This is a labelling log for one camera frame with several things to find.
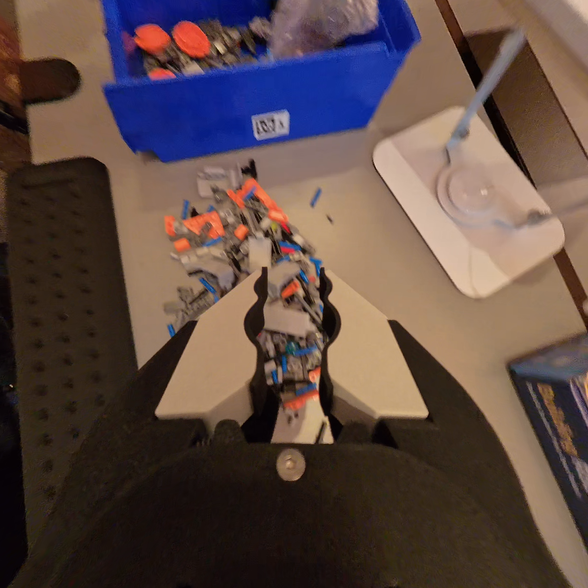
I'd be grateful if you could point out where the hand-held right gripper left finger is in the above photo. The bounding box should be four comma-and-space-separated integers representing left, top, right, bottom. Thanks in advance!
155, 266, 278, 444

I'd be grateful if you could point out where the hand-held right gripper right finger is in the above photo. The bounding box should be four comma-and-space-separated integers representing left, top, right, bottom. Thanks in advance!
317, 267, 430, 444

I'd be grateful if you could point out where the blue plastic bin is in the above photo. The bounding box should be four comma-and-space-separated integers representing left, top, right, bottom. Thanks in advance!
101, 0, 421, 162

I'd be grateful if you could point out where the pile of building bricks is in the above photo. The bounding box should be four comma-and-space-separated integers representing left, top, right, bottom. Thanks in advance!
163, 158, 341, 414

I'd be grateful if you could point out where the printed robot kit box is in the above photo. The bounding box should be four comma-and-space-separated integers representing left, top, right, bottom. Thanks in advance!
507, 333, 588, 552

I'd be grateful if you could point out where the heap of wheels and bricks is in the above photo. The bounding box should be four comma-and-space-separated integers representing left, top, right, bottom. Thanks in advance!
133, 18, 276, 81

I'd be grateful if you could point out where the clear plastic bag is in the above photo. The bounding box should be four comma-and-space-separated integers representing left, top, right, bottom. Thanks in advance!
271, 0, 379, 58

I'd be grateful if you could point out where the black smooth chair armrest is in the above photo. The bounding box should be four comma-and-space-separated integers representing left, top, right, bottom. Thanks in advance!
21, 57, 81, 105

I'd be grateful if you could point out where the black perforated chair armrest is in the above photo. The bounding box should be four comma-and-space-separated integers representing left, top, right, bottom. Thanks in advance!
7, 157, 138, 511

